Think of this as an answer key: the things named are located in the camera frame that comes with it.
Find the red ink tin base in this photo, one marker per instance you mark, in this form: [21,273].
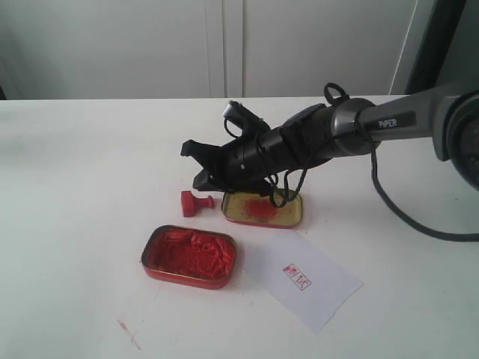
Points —
[189,256]

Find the white cabinet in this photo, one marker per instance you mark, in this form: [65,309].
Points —
[191,49]

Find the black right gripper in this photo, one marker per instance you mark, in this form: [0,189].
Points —
[244,162]

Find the gold tin lid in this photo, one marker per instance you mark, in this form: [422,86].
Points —
[252,209]

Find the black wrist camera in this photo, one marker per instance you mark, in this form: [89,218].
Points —
[249,123]

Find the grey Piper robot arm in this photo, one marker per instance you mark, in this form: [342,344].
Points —
[341,127]

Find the red plastic stamp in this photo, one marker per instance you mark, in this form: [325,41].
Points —
[191,204]

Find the dark vertical post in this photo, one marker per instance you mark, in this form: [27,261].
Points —
[440,31]

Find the white paper sheet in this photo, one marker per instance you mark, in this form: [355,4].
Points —
[301,277]

